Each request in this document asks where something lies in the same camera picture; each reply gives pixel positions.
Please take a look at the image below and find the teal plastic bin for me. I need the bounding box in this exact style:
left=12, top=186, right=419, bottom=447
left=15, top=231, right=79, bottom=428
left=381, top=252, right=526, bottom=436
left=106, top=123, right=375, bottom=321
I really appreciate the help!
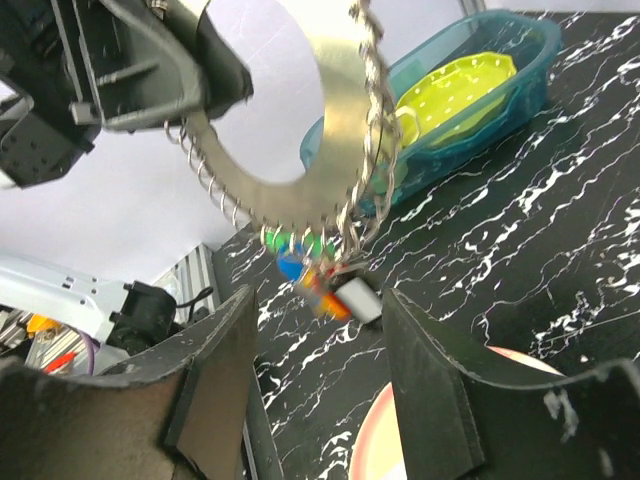
left=299, top=9, right=564, bottom=217

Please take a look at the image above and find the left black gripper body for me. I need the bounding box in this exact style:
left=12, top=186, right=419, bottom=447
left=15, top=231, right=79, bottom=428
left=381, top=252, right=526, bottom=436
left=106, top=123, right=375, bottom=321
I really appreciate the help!
left=1, top=1, right=100, bottom=188

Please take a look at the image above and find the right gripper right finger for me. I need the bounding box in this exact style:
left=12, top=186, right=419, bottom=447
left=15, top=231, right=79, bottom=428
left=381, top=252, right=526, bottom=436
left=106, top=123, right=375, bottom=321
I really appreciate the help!
left=382, top=289, right=639, bottom=479

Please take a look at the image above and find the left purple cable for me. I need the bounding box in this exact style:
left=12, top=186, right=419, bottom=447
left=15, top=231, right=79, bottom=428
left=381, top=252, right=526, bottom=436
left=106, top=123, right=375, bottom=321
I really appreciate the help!
left=79, top=332, right=101, bottom=376

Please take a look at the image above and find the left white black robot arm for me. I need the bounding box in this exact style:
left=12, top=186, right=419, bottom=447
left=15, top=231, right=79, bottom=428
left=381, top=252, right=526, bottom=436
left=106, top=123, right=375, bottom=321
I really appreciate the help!
left=1, top=1, right=253, bottom=349

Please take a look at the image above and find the large metal keyring with keys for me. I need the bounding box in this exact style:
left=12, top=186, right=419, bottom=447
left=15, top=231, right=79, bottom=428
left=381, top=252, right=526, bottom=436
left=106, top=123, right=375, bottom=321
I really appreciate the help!
left=149, top=0, right=406, bottom=326

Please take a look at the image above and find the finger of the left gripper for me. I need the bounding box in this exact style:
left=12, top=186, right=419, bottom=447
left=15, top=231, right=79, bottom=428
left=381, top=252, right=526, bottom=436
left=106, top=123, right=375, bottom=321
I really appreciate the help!
left=52, top=1, right=253, bottom=132

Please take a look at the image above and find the pink and cream round plate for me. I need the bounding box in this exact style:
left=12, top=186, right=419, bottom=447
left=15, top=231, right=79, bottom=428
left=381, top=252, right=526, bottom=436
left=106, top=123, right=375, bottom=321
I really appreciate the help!
left=347, top=344, right=564, bottom=480

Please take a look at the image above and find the yellow-green dotted plate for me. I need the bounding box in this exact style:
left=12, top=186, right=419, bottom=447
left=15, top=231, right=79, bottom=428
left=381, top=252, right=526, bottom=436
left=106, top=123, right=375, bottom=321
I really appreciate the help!
left=395, top=51, right=517, bottom=148

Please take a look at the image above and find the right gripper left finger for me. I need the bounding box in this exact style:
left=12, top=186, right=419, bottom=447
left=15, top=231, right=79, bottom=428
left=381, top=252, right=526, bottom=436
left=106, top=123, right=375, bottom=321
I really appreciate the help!
left=1, top=285, right=283, bottom=479

